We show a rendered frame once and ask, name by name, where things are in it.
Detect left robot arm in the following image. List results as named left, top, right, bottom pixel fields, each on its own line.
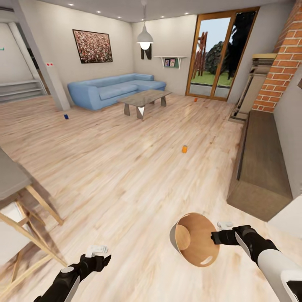
left=34, top=245, right=112, bottom=302

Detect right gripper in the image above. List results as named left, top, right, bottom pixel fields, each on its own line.
left=211, top=229, right=233, bottom=245

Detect trash can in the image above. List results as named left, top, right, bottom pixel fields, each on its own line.
left=169, top=212, right=220, bottom=268

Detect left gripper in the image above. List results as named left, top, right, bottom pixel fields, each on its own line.
left=80, top=254, right=112, bottom=277

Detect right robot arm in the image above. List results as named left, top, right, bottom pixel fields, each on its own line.
left=211, top=220, right=302, bottom=302

